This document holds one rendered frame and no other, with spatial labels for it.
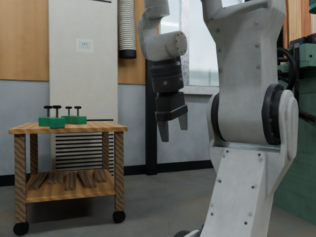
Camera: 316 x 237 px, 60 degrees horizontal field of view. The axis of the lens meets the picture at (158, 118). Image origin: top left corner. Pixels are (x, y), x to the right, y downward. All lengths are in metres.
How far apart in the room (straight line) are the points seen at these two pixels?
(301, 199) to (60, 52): 1.89
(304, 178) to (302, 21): 2.35
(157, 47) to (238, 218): 0.46
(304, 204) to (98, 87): 1.61
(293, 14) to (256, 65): 3.01
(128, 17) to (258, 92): 1.99
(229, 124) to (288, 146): 0.13
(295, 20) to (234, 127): 3.02
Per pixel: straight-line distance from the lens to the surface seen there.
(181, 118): 0.85
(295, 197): 1.85
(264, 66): 0.64
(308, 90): 1.73
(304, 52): 1.63
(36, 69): 2.51
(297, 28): 3.61
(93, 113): 2.22
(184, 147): 2.81
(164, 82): 0.74
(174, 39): 0.72
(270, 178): 0.66
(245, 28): 0.64
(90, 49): 2.26
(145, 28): 0.79
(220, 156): 0.70
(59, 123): 1.43
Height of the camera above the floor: 0.62
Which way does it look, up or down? 2 degrees down
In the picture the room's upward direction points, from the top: straight up
